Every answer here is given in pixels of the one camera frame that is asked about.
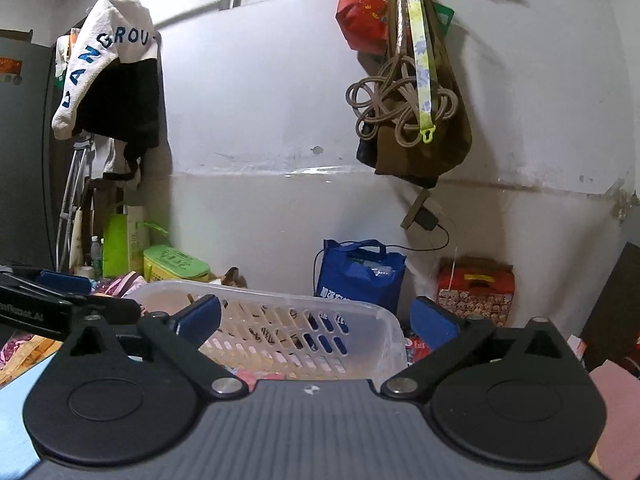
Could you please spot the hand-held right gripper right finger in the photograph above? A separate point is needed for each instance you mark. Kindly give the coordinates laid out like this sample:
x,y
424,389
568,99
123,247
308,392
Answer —
x,y
432,322

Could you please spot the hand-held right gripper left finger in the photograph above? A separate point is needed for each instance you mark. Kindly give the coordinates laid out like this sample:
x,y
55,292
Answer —
x,y
200,317

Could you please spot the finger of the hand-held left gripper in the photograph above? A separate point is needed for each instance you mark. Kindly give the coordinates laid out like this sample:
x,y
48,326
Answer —
x,y
65,281
112,307

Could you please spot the translucent white plastic basket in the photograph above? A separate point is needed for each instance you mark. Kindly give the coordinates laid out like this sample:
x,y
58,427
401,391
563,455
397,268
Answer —
x,y
300,320

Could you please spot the pink striped bag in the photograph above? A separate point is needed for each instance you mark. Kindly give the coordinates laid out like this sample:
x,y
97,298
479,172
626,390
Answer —
x,y
125,284

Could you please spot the clear water bottle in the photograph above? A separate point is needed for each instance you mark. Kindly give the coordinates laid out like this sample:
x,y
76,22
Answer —
x,y
95,255

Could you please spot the red patterned gift box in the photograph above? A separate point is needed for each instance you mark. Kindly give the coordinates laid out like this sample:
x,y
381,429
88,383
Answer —
x,y
475,292

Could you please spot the green lidded box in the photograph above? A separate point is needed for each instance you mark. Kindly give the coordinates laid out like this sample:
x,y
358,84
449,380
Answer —
x,y
172,262

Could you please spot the green paper bag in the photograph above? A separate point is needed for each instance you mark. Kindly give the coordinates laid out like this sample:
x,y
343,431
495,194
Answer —
x,y
117,245

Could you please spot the metal crutch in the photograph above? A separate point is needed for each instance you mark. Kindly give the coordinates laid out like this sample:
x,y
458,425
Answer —
x,y
70,200

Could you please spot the blue tote bag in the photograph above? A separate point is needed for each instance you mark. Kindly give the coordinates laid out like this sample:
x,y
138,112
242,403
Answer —
x,y
350,280

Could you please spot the dark wooden chair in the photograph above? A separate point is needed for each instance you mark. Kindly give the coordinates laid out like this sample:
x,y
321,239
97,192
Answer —
x,y
97,185

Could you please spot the black charger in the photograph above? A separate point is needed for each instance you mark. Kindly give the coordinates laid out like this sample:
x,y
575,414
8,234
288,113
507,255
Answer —
x,y
426,219

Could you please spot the grey refrigerator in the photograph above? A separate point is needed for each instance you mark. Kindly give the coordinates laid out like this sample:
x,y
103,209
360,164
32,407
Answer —
x,y
22,160

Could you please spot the white black-trimmed hanging garment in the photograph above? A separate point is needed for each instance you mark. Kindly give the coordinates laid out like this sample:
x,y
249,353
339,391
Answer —
x,y
122,160

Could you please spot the brown hanging bag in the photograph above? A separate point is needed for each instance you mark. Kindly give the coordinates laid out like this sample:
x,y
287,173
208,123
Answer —
x,y
440,150

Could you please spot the dark cabinet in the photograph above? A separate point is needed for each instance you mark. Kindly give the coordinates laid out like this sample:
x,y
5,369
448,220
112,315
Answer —
x,y
615,310

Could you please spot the pink cloth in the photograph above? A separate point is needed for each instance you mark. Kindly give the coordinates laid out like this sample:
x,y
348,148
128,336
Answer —
x,y
617,400

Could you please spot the hanging plastic bags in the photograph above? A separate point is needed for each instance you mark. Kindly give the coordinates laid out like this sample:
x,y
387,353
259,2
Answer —
x,y
62,60

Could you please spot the white and black hanging sweater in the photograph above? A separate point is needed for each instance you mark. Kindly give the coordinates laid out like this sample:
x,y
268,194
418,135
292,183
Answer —
x,y
100,60

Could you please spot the green hanging bag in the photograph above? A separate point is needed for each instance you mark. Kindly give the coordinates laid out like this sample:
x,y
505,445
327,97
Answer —
x,y
445,17

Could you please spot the red hanging bag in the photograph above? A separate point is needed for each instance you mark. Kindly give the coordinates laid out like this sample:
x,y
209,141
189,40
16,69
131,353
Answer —
x,y
362,15

